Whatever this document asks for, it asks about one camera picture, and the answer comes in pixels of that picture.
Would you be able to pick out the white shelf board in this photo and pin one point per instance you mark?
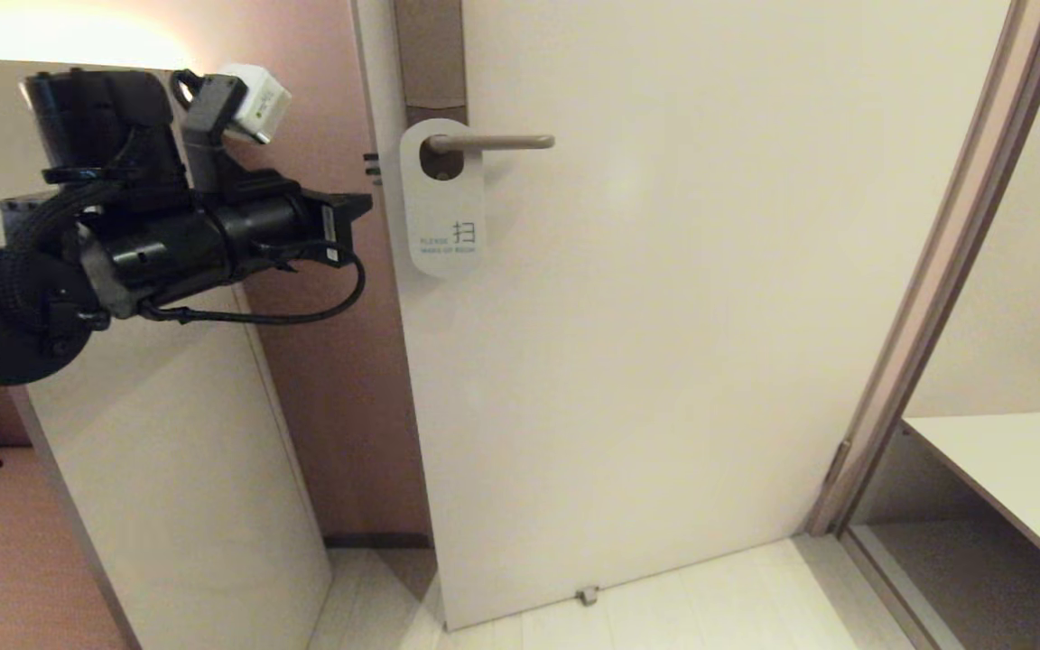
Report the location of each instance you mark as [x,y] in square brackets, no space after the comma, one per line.
[1026,469]

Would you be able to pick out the metal lock plate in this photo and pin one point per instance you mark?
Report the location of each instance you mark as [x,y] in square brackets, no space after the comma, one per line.
[430,50]

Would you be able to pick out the thick black braided sleeve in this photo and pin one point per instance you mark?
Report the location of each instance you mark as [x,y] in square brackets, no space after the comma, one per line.
[19,262]

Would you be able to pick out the black camera bracket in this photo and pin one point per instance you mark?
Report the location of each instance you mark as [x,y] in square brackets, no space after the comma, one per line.
[213,153]

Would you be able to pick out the beige upright panel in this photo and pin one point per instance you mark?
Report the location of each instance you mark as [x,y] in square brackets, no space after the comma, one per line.
[168,469]

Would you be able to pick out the beige door frame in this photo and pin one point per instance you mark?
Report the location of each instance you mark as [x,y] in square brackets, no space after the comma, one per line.
[935,271]

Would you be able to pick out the blue do-not-disturb door hanger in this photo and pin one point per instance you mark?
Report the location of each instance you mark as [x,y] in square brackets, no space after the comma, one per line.
[443,208]

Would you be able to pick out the white door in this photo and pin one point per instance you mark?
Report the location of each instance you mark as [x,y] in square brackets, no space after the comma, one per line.
[664,361]

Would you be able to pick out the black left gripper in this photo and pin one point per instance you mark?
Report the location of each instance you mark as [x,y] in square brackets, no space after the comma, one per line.
[267,230]

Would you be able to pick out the dark skirting board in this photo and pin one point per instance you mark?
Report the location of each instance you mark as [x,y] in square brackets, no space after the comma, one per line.
[376,540]

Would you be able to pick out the small grey floor doorstop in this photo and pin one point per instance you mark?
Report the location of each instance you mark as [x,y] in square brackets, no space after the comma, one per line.
[586,595]

